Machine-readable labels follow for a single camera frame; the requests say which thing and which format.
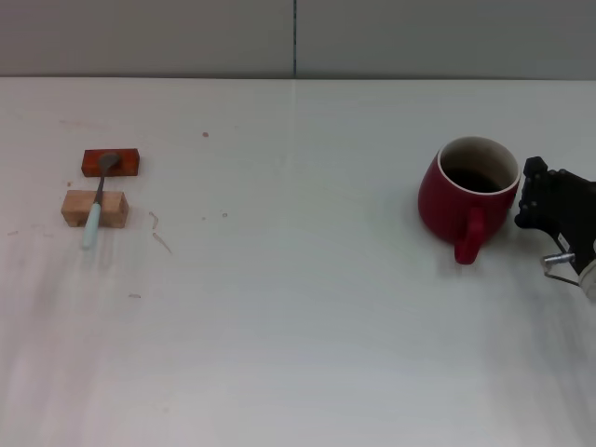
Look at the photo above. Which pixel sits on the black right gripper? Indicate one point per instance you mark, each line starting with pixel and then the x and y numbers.
pixel 575 205

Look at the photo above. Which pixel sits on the red ceramic cup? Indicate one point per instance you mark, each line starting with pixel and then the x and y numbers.
pixel 442 205

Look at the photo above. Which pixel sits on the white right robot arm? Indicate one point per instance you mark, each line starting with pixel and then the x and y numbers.
pixel 590 279

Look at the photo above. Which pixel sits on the red-brown wooden block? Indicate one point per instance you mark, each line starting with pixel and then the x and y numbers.
pixel 130 163

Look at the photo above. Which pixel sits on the light wooden block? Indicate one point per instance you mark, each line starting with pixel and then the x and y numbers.
pixel 114 207

